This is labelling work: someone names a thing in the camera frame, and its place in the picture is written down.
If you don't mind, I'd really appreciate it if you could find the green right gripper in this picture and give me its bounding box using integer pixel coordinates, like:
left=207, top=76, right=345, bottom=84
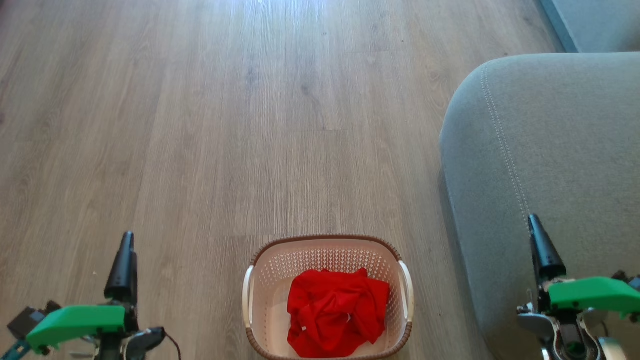
left=528, top=214, right=640, bottom=319

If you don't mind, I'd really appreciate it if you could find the red cloth garment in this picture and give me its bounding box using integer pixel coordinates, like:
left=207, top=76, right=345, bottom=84
left=286, top=268, right=391, bottom=359

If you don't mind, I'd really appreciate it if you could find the grey fabric sofa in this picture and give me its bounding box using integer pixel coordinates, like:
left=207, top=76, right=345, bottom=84
left=439, top=52, right=640, bottom=360

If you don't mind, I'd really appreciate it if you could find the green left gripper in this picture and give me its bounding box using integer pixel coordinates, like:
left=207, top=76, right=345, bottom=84
left=26, top=231, right=139, bottom=355

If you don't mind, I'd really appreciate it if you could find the thin black cable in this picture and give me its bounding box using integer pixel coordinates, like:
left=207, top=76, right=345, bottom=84
left=164, top=332, right=182, bottom=360

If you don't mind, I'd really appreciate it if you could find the light blue foam block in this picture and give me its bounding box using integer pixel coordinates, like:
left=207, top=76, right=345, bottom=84
left=539, top=0, right=640, bottom=53

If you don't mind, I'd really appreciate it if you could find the beige perforated laundry basket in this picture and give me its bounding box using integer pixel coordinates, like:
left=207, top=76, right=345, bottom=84
left=242, top=234, right=415, bottom=360

